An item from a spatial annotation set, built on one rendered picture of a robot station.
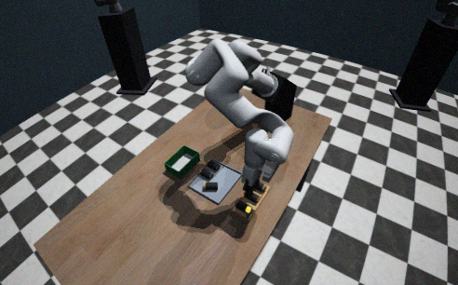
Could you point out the green open box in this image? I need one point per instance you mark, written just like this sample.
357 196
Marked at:
182 161

